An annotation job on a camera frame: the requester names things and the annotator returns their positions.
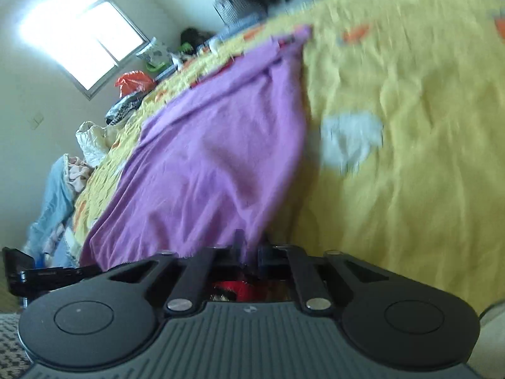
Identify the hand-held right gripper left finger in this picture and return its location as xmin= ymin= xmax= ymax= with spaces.
xmin=104 ymin=229 xmax=244 ymax=316

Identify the black bag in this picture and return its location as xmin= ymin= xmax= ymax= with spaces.
xmin=180 ymin=27 xmax=208 ymax=48

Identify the window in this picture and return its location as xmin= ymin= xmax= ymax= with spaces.
xmin=18 ymin=0 xmax=146 ymax=101

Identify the pink floral cloth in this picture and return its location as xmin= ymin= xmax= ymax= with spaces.
xmin=63 ymin=154 xmax=95 ymax=192

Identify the yellow floral quilt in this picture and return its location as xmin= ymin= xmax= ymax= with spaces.
xmin=65 ymin=0 xmax=505 ymax=316

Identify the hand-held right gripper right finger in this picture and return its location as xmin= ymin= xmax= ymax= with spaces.
xmin=258 ymin=245 xmax=391 ymax=316

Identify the green plastic chair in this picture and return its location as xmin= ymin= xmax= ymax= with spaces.
xmin=144 ymin=41 xmax=196 ymax=74

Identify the white quilted jacket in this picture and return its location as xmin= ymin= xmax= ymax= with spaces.
xmin=76 ymin=122 xmax=119 ymax=168

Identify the purple sweater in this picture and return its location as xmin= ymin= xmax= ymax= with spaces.
xmin=79 ymin=26 xmax=314 ymax=303

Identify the orange plastic bag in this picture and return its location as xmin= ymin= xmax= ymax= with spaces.
xmin=115 ymin=70 xmax=155 ymax=97

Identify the blue quilted mattress pad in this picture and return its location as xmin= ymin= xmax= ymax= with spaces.
xmin=197 ymin=16 xmax=269 ymax=48

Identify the light blue cloth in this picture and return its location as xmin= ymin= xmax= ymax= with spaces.
xmin=26 ymin=154 xmax=77 ymax=261

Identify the floral pillow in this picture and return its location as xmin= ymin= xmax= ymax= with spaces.
xmin=136 ymin=37 xmax=170 ymax=68

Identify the houndstooth bag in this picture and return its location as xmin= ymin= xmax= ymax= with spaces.
xmin=213 ymin=0 xmax=269 ymax=28

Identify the dark patterned clothes pile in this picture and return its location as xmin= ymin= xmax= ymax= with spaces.
xmin=104 ymin=91 xmax=145 ymax=127

